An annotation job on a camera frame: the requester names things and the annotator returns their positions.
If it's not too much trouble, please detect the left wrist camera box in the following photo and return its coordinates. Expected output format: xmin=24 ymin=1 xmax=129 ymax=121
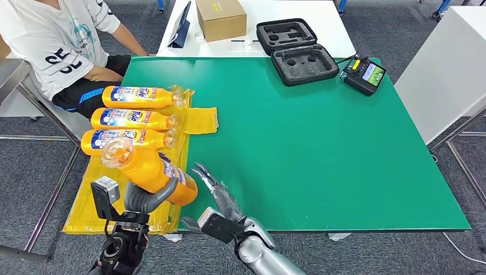
xmin=89 ymin=176 xmax=122 ymax=222

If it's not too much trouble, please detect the person's right hand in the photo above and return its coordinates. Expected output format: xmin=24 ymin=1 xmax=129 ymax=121
xmin=91 ymin=67 xmax=124 ymax=83

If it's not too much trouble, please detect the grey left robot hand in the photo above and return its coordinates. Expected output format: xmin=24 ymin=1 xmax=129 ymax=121
xmin=123 ymin=151 xmax=179 ymax=215

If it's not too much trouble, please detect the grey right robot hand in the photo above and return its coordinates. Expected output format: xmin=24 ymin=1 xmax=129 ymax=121
xmin=179 ymin=162 xmax=245 ymax=234

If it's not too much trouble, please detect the white table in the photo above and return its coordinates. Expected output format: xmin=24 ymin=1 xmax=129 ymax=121
xmin=156 ymin=0 xmax=358 ymax=59

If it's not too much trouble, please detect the white cabinet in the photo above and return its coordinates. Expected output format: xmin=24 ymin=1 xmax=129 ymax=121
xmin=394 ymin=6 xmax=486 ymax=146

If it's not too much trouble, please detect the orange detergent bottle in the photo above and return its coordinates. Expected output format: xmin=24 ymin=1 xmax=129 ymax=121
xmin=99 ymin=137 xmax=199 ymax=207
xmin=90 ymin=107 xmax=179 ymax=132
xmin=80 ymin=128 xmax=177 ymax=157
xmin=101 ymin=85 xmax=187 ymax=110

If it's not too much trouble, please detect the white bench seat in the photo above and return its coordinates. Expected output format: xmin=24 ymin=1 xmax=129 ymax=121
xmin=0 ymin=57 xmax=94 ymax=143

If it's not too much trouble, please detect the white floor cable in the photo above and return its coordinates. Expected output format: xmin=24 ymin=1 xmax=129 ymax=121
xmin=443 ymin=232 xmax=486 ymax=266

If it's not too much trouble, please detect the yellow film-wrapped cardboard sheet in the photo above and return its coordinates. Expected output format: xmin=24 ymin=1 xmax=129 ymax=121
xmin=61 ymin=86 xmax=195 ymax=235

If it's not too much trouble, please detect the dark blue tablet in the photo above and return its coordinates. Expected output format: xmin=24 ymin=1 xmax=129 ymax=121
xmin=168 ymin=1 xmax=193 ymax=49

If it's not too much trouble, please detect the brown cardboard box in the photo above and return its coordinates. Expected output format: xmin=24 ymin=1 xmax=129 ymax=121
xmin=195 ymin=0 xmax=248 ymax=43

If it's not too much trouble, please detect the black remote controller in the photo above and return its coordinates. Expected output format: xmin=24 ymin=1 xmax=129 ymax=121
xmin=337 ymin=53 xmax=387 ymax=97

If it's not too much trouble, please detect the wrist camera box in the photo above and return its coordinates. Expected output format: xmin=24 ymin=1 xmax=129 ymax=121
xmin=89 ymin=176 xmax=122 ymax=222
xmin=197 ymin=206 xmax=248 ymax=245

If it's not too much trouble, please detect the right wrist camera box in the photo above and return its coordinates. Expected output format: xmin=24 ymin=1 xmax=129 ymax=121
xmin=197 ymin=206 xmax=248 ymax=245

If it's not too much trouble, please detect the person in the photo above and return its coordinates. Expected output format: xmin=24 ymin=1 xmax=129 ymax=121
xmin=0 ymin=0 xmax=150 ymax=119

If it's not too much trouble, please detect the steel table frame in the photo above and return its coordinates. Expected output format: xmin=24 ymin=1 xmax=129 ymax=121
xmin=430 ymin=110 xmax=486 ymax=207

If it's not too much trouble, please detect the brown cardboard carton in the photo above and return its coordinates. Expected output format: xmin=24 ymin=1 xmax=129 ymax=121
xmin=0 ymin=34 xmax=12 ymax=60

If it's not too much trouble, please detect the grey metal bench frame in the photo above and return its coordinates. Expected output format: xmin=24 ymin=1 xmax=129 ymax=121
xmin=0 ymin=83 xmax=83 ymax=265

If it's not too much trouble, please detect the black foam-lined case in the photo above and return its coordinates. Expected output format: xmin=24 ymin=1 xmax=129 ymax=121
xmin=256 ymin=18 xmax=340 ymax=88

